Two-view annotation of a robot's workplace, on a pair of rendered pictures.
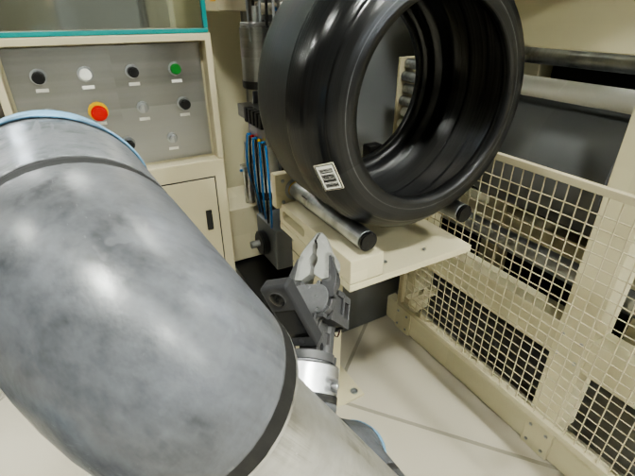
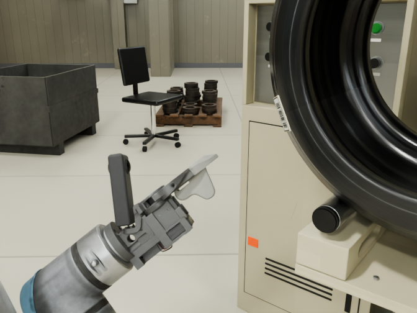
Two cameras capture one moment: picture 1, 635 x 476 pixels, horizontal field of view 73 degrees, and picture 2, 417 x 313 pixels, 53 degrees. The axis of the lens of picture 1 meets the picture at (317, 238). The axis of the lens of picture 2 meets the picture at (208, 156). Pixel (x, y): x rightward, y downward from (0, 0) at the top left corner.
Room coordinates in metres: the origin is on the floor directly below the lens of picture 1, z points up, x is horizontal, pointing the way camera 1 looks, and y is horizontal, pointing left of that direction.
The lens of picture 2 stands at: (0.38, -0.60, 1.21)
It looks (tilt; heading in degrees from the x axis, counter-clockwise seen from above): 18 degrees down; 68
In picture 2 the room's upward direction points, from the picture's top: straight up
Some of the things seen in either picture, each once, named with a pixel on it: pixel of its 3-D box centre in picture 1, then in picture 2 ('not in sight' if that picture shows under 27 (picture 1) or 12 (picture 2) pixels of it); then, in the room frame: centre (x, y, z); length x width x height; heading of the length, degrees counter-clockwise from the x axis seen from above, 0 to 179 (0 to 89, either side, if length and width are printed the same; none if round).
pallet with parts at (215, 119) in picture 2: not in sight; (192, 99); (2.22, 4.38, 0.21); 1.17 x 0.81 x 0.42; 67
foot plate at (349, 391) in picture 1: (317, 382); not in sight; (1.22, 0.00, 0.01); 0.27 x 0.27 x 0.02; 29
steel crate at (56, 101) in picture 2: not in sight; (39, 106); (0.41, 3.86, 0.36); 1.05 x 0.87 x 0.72; 61
